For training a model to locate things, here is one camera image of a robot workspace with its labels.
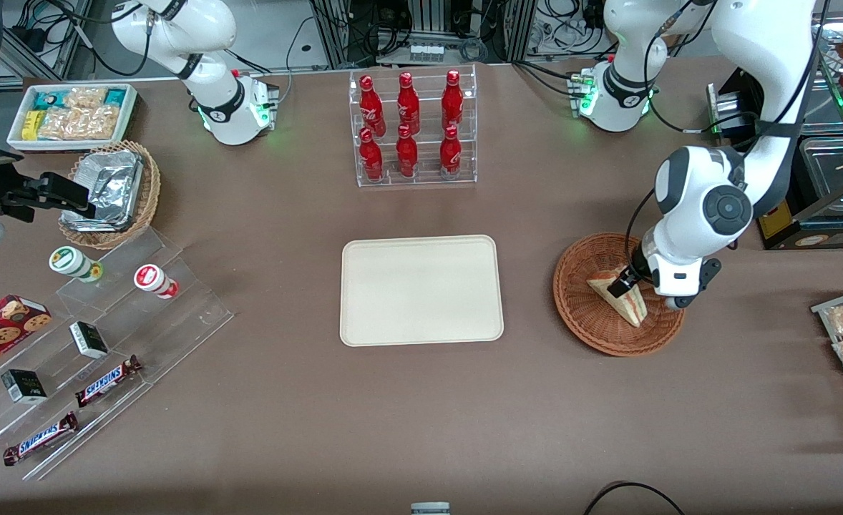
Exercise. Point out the triangle sandwich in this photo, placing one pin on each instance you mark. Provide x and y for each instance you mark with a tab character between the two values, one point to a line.
632	309

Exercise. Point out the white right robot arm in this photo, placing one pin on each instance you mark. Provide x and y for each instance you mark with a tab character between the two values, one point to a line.
214	107

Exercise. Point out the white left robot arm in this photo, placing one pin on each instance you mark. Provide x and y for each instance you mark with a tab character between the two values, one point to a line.
765	71

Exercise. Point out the white snack tray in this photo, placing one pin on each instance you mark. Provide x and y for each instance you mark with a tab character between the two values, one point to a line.
15	136

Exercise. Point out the brown wicker basket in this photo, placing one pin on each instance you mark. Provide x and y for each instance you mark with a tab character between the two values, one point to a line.
593	322

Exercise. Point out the light wicker basket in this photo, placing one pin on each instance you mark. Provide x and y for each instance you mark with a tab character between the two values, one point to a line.
151	186

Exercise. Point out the beige plastic tray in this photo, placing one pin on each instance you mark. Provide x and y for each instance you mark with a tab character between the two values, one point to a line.
421	290

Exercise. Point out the aluminium foil containers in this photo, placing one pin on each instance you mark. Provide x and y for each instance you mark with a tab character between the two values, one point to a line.
110	186

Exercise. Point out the yellow snack packet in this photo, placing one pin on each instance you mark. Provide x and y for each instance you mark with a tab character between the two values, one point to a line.
31	125

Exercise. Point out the green lid snack cup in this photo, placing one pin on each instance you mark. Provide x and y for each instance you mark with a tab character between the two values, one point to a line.
71	261

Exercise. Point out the large rice cracker packet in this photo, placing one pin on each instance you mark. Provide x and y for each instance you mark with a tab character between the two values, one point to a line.
78	123

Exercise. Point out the teal snack packet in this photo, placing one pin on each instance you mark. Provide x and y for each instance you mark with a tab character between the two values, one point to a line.
48	99

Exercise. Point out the small rice cracker packet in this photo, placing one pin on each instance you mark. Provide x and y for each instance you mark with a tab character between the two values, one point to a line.
85	96

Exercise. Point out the red lid snack cup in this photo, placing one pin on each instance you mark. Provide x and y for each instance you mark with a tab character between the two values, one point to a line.
153	279

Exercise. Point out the black food warmer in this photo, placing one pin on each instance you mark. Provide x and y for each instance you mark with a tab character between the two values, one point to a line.
808	229

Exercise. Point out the small black box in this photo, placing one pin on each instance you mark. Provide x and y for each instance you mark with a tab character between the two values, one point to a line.
89	340
24	386

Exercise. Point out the clear acrylic stepped stand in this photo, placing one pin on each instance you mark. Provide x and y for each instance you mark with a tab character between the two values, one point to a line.
178	315

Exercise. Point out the steel warmer pan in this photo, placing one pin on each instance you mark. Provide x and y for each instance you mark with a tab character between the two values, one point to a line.
833	107
833	172

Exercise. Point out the snickers bar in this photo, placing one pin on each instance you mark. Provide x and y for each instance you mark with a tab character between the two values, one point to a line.
106	380
39	438

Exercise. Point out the red cola bottle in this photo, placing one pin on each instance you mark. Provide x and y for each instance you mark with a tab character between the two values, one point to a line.
452	100
408	104
406	154
371	107
450	151
371	157

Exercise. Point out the clear acrylic bottle rack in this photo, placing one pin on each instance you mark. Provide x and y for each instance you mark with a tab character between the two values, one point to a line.
425	154

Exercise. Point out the grey device edge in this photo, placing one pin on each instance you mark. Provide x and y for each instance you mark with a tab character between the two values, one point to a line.
430	508

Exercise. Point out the white terminal block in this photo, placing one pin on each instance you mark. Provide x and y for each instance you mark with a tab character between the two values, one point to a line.
425	51

